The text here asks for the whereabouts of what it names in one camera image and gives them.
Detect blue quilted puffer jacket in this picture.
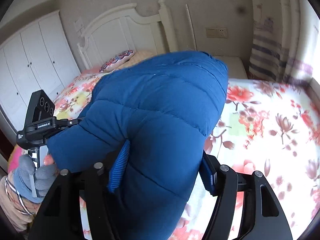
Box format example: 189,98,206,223
47,51,228,239

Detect grey gloved left hand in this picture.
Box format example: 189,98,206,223
13,154,57,204

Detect pink cloth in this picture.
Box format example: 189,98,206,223
8,145,28,173

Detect white wardrobe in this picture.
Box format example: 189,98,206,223
1,11,80,131

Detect floral bed sheet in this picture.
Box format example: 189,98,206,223
54,74,319,239

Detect beige fleece coat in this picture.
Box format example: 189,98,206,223
1,172,41,232

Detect patterned decorative pillow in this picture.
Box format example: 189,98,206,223
99,50,136,73

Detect white bedside table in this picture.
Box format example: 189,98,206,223
215,56,248,79

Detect white wooden headboard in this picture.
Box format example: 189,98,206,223
77,0,178,70

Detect patterned striped curtain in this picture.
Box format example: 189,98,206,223
249,0,312,86

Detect white standing lamp pole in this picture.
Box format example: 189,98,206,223
185,4,197,51

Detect paper notice on wall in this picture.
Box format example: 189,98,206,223
74,17,84,35

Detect wall power socket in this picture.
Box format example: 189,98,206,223
206,27,228,38

